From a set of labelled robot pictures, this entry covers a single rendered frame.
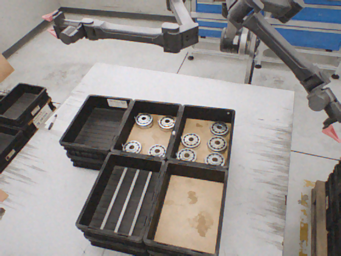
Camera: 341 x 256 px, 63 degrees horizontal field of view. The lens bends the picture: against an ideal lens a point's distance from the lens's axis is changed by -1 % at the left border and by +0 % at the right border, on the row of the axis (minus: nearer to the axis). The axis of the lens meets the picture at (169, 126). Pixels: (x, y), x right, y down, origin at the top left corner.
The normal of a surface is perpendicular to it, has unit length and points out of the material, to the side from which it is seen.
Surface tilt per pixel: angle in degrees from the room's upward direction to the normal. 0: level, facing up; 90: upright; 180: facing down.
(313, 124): 0
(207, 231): 0
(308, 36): 90
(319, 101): 72
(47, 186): 0
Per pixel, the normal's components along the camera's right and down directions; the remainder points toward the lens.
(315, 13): -0.33, 0.72
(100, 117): -0.08, -0.67
